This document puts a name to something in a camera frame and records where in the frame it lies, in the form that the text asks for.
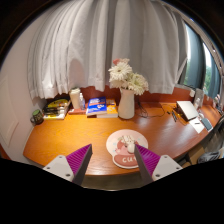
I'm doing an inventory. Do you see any cream tumbler with lid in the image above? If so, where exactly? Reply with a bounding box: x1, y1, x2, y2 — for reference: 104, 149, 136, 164
69, 87, 82, 110

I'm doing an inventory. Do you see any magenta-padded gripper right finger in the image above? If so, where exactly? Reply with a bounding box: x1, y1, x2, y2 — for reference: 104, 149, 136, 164
133, 143, 184, 186

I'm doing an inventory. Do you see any pink cartoon mouse pad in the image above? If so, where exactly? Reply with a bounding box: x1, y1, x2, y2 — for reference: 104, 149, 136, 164
105, 128, 149, 170

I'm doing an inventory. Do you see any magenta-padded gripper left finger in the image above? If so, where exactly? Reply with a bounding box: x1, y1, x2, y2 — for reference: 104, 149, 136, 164
42, 143, 94, 186

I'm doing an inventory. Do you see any silver laptop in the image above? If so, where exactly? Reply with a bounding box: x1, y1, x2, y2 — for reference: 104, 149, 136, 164
175, 100, 200, 122

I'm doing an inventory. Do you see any white computer mouse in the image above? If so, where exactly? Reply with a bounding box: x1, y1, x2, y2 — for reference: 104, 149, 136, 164
126, 142, 137, 155

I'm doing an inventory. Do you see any cardboard box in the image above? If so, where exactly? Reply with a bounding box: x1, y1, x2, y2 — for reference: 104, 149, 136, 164
186, 146, 206, 164

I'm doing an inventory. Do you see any clear spray bottle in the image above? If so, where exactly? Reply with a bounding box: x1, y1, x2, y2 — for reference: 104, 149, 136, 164
78, 92, 86, 111

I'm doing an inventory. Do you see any yellow and black book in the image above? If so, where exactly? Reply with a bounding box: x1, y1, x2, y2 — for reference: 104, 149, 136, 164
46, 98, 71, 108

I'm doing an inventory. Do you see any black cable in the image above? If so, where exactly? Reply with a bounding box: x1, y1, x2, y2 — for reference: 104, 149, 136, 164
136, 99, 178, 119

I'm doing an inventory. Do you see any dark mug with green inside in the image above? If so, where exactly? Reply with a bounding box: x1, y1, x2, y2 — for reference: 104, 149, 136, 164
30, 109, 45, 126

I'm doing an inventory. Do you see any window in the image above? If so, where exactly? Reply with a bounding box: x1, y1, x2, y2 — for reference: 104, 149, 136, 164
181, 23, 224, 101

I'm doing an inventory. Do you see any red-brown book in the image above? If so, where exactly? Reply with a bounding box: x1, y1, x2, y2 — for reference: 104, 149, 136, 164
67, 107, 88, 116

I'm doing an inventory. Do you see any yellow and white book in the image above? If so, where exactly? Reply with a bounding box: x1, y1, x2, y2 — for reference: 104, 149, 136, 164
42, 112, 67, 120

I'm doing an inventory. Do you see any thick black book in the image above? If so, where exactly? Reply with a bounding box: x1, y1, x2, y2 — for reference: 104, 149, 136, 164
43, 108, 69, 116

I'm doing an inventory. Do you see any white curtain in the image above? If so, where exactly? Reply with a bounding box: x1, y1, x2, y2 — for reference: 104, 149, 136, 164
27, 0, 189, 101

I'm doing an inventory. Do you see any orange book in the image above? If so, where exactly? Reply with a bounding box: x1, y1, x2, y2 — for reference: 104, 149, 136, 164
96, 98, 119, 119

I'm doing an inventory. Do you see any white ceramic vase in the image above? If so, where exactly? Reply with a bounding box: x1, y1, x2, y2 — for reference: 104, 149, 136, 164
117, 87, 136, 120

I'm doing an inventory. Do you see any thin black book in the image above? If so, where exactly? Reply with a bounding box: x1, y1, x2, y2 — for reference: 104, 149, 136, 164
44, 104, 70, 112

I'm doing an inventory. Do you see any white flower bouquet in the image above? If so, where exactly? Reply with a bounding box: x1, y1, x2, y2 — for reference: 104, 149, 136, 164
107, 58, 150, 96

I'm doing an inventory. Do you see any blue book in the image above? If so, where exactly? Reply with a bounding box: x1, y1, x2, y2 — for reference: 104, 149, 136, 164
85, 96, 108, 117

